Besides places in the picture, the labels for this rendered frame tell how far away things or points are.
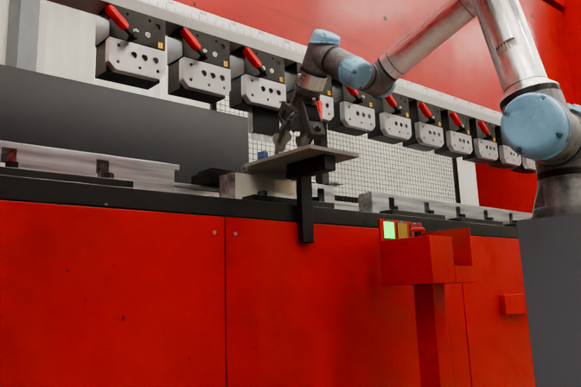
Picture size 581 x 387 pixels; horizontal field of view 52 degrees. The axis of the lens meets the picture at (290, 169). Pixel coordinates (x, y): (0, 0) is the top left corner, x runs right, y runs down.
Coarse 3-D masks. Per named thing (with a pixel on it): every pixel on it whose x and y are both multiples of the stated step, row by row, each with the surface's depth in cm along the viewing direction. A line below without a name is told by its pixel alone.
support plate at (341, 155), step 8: (288, 152) 149; (296, 152) 148; (304, 152) 148; (312, 152) 148; (320, 152) 148; (328, 152) 149; (336, 152) 150; (344, 152) 152; (264, 160) 156; (272, 160) 155; (280, 160) 155; (288, 160) 156; (296, 160) 156; (336, 160) 158; (344, 160) 158; (256, 168) 165; (264, 168) 165; (272, 168) 166; (280, 168) 166
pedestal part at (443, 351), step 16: (416, 288) 159; (432, 288) 156; (416, 304) 158; (432, 304) 155; (416, 320) 158; (432, 320) 154; (432, 336) 154; (448, 336) 157; (432, 352) 153; (448, 352) 155; (432, 368) 153; (448, 368) 154; (432, 384) 152; (448, 384) 153
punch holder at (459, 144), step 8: (440, 112) 235; (448, 112) 233; (456, 112) 237; (448, 120) 232; (464, 120) 240; (448, 128) 232; (456, 128) 235; (448, 136) 231; (456, 136) 233; (464, 136) 237; (448, 144) 231; (456, 144) 232; (464, 144) 236; (440, 152) 234; (448, 152) 234; (456, 152) 235; (464, 152) 235
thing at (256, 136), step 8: (248, 112) 171; (256, 112) 170; (264, 112) 172; (272, 112) 175; (248, 120) 170; (256, 120) 170; (264, 120) 172; (272, 120) 174; (248, 128) 170; (256, 128) 169; (264, 128) 171; (272, 128) 173; (256, 136) 170; (264, 136) 172; (272, 136) 174
